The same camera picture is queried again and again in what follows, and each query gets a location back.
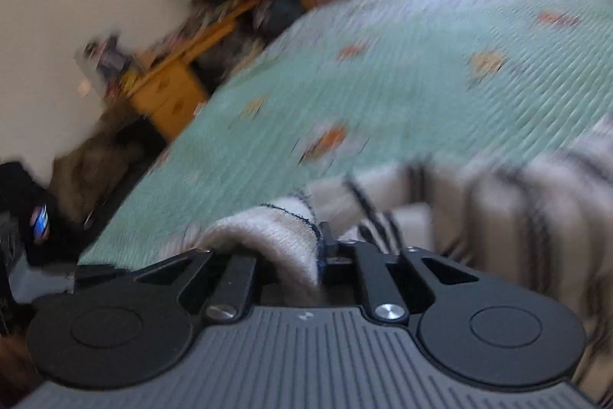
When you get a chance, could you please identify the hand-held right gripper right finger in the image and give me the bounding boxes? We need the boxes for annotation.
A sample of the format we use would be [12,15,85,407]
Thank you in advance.
[318,222,480,324]

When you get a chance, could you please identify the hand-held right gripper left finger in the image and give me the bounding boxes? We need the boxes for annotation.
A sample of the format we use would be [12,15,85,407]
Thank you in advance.
[77,248,259,324]

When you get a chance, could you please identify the white black-striped knit sweater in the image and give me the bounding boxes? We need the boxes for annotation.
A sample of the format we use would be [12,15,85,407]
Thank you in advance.
[198,117,613,395]

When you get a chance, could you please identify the brown fuzzy cloth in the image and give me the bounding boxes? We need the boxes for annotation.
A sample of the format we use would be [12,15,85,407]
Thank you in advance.
[50,122,166,220]

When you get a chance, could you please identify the green quilted bedspread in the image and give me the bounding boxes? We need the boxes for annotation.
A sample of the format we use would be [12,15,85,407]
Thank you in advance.
[79,0,613,276]

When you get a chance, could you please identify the yellow wooden desk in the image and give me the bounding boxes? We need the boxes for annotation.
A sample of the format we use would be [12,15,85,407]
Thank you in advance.
[120,0,269,141]

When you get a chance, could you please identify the wall poster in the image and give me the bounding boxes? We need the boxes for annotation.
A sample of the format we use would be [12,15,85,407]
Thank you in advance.
[74,34,136,96]

